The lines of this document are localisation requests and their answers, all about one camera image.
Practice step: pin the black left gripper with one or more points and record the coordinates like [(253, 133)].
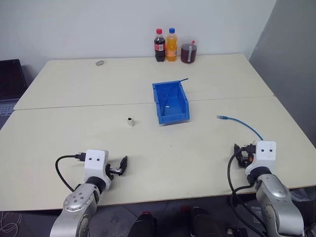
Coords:
[(114, 170)]

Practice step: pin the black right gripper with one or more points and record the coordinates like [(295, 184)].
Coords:
[(246, 154)]

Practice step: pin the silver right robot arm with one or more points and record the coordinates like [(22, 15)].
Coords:
[(276, 202)]

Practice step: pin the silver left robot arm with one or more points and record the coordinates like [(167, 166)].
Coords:
[(79, 200)]

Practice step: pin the small white connector block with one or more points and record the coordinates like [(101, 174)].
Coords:
[(131, 122)]

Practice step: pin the dark rounded shape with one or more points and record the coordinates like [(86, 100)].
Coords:
[(203, 222), (146, 225)]

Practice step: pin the blue plastic storage bin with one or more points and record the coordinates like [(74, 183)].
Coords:
[(172, 108)]

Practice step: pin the small grey oval object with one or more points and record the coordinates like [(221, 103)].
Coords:
[(100, 63)]

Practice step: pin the measuring cup with dark liquid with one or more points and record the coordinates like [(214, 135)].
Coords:
[(189, 53)]

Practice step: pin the cola bottle with red cap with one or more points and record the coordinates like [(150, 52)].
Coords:
[(159, 47)]

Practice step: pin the orange soda bottle blue cap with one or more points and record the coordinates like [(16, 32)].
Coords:
[(171, 47)]

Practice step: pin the dark laptop computer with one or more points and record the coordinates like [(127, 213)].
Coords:
[(10, 81)]

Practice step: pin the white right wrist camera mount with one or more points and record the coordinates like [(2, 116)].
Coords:
[(264, 153)]

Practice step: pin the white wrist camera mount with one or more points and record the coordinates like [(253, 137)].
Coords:
[(264, 153), (95, 168)]

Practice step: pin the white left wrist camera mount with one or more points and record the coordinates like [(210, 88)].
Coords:
[(95, 168)]

